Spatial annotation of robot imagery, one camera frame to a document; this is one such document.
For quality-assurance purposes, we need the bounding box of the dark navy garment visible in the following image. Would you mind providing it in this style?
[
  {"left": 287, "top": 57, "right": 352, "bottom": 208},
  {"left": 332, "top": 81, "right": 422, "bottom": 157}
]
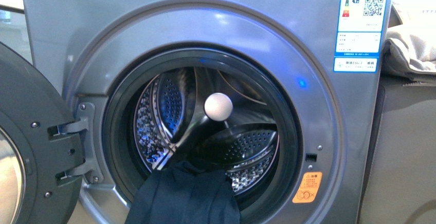
[{"left": 125, "top": 160, "right": 241, "bottom": 223}]

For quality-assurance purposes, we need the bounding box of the beige cloth on cabinet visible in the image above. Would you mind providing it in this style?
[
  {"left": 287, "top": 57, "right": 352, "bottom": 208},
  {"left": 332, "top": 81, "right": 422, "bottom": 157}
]
[{"left": 381, "top": 0, "right": 435, "bottom": 84}]

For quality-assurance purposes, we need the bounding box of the blue energy label sticker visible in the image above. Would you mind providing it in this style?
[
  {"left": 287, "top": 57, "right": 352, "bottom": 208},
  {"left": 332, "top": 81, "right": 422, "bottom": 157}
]
[{"left": 333, "top": 0, "right": 388, "bottom": 72}]

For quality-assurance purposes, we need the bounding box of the orange warning sticker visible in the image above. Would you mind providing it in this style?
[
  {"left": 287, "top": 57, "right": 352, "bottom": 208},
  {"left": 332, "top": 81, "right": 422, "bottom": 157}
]
[{"left": 292, "top": 172, "right": 323, "bottom": 203}]

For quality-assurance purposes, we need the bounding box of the grey cabinet beside washer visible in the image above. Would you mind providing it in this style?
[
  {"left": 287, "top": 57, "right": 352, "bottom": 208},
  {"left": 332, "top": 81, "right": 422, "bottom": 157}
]
[{"left": 358, "top": 76, "right": 435, "bottom": 223}]

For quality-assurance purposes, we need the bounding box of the dark grey washer door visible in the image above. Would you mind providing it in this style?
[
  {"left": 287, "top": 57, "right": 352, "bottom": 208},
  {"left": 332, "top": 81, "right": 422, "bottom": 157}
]
[{"left": 1, "top": 44, "right": 85, "bottom": 223}]

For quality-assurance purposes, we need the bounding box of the grey front-load washing machine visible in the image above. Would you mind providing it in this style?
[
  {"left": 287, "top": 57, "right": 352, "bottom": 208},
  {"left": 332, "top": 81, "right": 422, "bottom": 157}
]
[{"left": 24, "top": 0, "right": 391, "bottom": 223}]

